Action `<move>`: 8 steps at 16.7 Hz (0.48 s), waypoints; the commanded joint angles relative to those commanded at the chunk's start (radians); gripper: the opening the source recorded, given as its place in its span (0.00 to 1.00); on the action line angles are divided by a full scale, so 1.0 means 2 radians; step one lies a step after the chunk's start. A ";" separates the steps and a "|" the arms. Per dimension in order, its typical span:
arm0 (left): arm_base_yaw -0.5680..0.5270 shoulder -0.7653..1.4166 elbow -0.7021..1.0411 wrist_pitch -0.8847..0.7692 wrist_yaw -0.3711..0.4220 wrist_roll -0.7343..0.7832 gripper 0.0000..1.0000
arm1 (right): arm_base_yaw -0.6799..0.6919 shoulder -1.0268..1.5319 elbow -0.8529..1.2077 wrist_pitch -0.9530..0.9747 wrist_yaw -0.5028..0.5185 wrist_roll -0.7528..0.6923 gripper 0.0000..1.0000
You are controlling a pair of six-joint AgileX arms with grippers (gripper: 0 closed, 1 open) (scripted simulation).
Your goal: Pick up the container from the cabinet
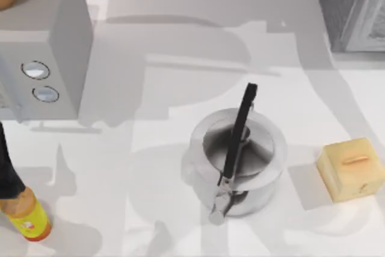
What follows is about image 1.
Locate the pale microwave oven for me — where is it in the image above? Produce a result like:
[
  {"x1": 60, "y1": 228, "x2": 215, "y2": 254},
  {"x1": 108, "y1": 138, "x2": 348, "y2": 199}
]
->
[{"x1": 0, "y1": 0, "x2": 93, "y2": 124}]

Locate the small round microwave knob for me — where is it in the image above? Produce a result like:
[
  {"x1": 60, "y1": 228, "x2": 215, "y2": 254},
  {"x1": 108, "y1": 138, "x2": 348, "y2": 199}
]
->
[{"x1": 31, "y1": 85, "x2": 60, "y2": 102}]

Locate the large round microwave knob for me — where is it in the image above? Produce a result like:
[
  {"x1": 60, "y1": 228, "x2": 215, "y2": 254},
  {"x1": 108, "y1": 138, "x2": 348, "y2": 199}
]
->
[{"x1": 20, "y1": 60, "x2": 51, "y2": 81}]

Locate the pale yellow bread block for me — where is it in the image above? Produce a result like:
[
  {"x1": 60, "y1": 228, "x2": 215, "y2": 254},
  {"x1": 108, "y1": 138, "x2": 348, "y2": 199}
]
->
[{"x1": 315, "y1": 137, "x2": 385, "y2": 203}]

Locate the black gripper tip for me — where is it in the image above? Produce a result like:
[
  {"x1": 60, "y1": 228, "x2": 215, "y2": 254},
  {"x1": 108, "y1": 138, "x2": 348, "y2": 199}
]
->
[{"x1": 0, "y1": 120, "x2": 27, "y2": 201}]

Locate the orange bottle with yellow label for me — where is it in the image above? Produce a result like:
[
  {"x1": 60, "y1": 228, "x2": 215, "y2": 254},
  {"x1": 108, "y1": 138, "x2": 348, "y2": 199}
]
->
[{"x1": 0, "y1": 185, "x2": 53, "y2": 243}]

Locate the silver kettle with black handle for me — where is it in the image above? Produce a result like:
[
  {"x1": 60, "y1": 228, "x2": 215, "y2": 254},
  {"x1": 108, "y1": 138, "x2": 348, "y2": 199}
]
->
[{"x1": 180, "y1": 82, "x2": 289, "y2": 226}]

